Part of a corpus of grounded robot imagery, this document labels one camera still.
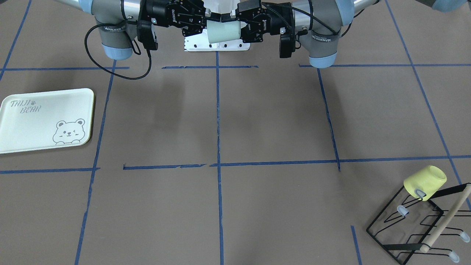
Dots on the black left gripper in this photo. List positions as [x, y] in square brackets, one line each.
[280, 16]

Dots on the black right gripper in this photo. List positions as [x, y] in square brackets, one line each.
[157, 14]

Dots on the light green cup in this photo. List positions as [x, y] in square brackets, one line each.
[223, 31]

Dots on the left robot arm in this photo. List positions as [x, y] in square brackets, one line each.
[315, 24]

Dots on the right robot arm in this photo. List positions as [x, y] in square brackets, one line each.
[122, 21]

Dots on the cream bear tray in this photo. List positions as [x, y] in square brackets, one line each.
[46, 120]

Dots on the yellow cup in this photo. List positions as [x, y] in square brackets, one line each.
[425, 182]

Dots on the white camera pedestal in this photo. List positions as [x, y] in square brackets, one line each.
[199, 43]

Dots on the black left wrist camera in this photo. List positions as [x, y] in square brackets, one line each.
[289, 43]

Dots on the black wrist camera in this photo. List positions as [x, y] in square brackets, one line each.
[289, 43]
[146, 35]

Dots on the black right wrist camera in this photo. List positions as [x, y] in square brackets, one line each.
[146, 35]

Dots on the black wire cup rack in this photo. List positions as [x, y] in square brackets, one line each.
[408, 226]

